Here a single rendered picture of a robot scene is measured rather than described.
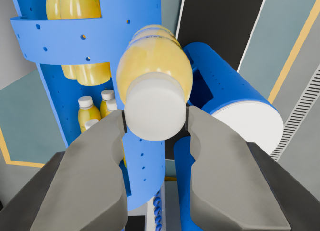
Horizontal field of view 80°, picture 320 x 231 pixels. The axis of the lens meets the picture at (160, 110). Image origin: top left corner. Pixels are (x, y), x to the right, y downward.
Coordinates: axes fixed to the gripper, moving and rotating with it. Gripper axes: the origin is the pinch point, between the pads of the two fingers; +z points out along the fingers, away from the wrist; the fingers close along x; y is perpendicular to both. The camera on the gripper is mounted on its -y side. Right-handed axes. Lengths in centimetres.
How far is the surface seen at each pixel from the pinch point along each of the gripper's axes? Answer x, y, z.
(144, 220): -8, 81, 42
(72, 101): -25, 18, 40
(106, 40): -7.2, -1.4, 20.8
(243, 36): 61, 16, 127
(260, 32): 80, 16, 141
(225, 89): 23, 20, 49
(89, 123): -18.6, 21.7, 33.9
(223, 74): 27, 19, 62
